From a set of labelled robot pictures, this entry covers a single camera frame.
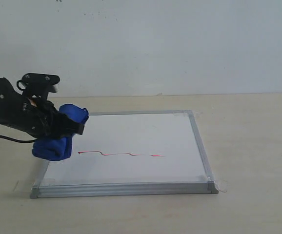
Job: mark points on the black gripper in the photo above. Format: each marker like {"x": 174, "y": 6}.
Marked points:
{"x": 38, "y": 117}

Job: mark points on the blue microfibre cloth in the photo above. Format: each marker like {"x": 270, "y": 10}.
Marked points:
{"x": 60, "y": 149}

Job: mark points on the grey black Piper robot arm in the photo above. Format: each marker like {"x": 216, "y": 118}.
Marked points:
{"x": 8, "y": 104}

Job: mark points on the clear tape front right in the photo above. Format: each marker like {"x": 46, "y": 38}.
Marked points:
{"x": 214, "y": 186}

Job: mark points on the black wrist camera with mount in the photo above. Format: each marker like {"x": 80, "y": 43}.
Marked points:
{"x": 34, "y": 85}

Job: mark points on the white board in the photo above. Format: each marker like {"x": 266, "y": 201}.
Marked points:
{"x": 130, "y": 153}

